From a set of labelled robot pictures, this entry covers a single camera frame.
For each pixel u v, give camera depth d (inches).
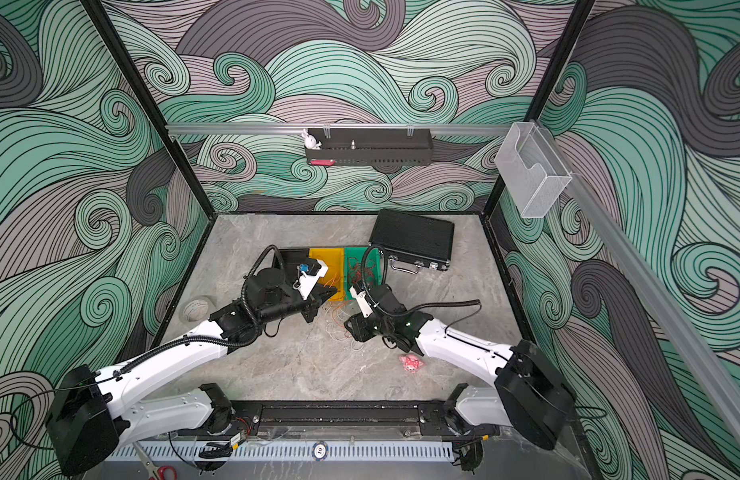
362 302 28.7
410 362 30.5
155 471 26.0
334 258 39.5
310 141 33.6
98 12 28.0
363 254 39.7
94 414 15.0
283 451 27.4
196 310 36.4
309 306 25.4
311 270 24.5
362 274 39.1
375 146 37.4
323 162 35.6
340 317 35.5
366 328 28.1
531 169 30.5
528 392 16.0
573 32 29.3
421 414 29.1
